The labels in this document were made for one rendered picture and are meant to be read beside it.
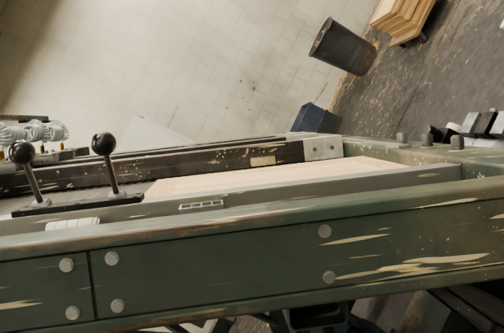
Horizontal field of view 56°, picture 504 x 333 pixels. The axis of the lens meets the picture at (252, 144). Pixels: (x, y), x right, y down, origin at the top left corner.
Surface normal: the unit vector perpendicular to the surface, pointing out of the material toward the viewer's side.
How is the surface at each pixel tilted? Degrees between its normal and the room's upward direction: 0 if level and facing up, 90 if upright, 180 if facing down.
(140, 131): 90
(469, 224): 90
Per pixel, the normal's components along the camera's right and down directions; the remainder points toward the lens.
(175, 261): 0.08, 0.04
